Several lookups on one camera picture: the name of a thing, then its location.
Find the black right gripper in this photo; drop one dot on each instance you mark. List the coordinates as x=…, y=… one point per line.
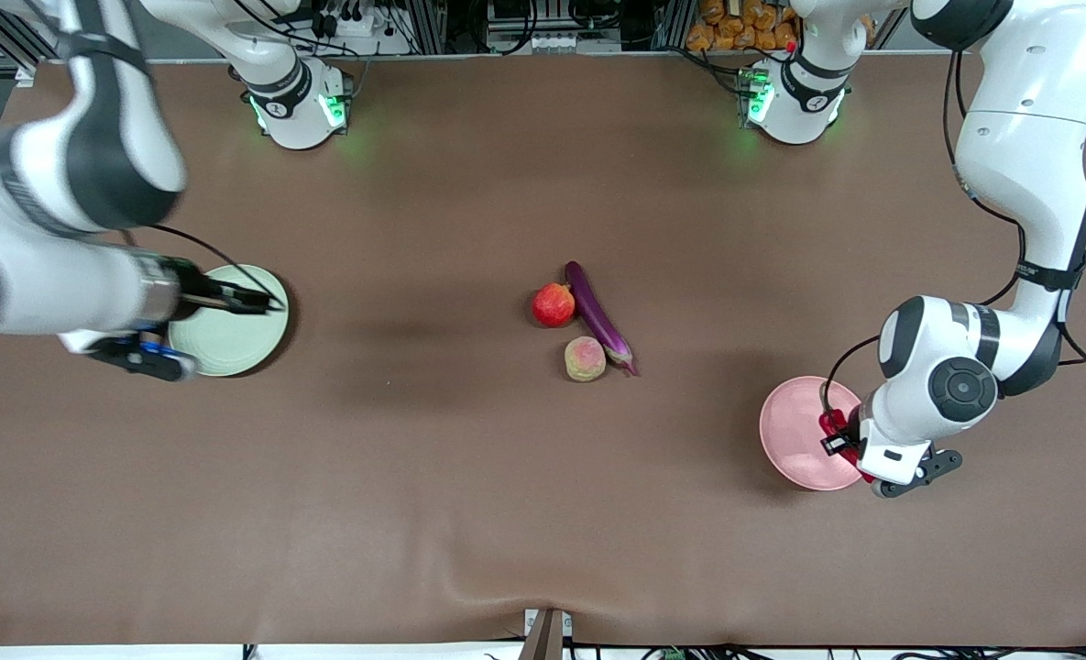
x=196, y=285

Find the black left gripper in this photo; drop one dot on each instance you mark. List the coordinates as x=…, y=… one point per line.
x=838, y=444

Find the red chili pepper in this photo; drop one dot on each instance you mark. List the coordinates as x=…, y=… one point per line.
x=831, y=422

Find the pink yellow peach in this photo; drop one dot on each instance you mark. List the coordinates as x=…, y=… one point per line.
x=585, y=358

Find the purple eggplant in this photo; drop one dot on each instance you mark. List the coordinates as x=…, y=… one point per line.
x=593, y=316

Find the red pomegranate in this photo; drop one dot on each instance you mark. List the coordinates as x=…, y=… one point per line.
x=553, y=306

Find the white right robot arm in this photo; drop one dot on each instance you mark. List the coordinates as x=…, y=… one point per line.
x=48, y=275

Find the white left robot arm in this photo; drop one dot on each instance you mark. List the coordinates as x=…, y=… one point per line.
x=1028, y=137

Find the light green plate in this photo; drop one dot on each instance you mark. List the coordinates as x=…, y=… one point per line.
x=240, y=344

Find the pink plate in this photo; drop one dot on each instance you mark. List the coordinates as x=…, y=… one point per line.
x=790, y=431

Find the white power strip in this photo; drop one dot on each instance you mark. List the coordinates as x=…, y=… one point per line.
x=350, y=20

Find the brown table cover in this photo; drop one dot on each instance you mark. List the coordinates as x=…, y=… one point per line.
x=506, y=504

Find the grey electronics box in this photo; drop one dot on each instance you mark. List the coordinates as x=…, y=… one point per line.
x=542, y=41

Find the pile of orange items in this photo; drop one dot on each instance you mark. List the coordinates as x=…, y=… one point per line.
x=726, y=27

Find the grey metal table bracket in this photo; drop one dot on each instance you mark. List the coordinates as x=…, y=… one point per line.
x=547, y=637

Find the aluminium frame post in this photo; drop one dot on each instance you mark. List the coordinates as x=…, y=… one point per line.
x=2, y=32

